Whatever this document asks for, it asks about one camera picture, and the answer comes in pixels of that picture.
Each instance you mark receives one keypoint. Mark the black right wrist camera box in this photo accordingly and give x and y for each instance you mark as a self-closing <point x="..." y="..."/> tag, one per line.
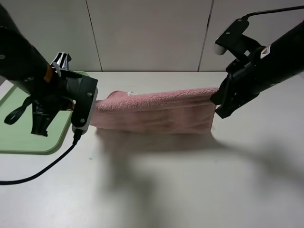
<point x="234" y="41"/>

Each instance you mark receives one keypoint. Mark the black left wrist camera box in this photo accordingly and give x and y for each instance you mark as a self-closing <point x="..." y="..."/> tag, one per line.
<point x="85" y="104"/>

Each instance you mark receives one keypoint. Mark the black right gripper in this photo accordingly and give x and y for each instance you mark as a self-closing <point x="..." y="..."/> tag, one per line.
<point x="234" y="90"/>

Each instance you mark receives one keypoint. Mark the pink terry towel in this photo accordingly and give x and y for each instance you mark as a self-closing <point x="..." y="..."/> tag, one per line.
<point x="175" y="112"/>

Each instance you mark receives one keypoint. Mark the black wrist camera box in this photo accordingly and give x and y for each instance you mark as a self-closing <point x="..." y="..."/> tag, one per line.
<point x="85" y="104"/>
<point x="234" y="41"/>

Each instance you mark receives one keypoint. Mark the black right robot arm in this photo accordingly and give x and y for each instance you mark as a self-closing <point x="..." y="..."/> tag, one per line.
<point x="282" y="59"/>

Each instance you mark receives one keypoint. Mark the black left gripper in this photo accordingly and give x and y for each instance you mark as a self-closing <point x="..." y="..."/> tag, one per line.
<point x="57" y="89"/>

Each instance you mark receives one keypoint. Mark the green plastic tray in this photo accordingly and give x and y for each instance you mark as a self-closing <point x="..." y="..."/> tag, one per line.
<point x="17" y="138"/>

